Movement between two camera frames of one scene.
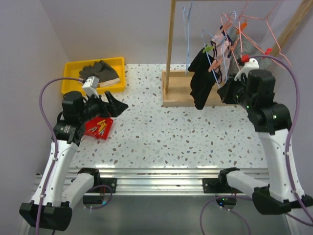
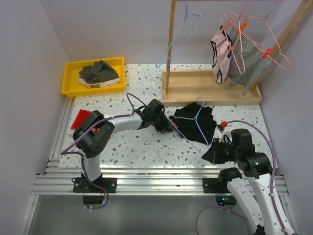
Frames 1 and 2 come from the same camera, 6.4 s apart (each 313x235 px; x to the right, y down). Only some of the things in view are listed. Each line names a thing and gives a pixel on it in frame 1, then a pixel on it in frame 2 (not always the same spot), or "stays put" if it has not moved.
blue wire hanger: x=224 y=60 → x=196 y=118
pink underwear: x=221 y=55 stays put
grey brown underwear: x=106 y=76 stays put
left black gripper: x=115 y=107 → x=165 y=122
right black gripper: x=226 y=91 → x=212 y=154
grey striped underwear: x=243 y=49 stays put
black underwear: x=203 y=81 → x=195 y=122
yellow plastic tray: x=72 y=81 stays put
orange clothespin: x=242 y=27 stays put
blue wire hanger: x=186 y=20 → x=186 y=16
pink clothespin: x=214 y=64 → x=175 y=126
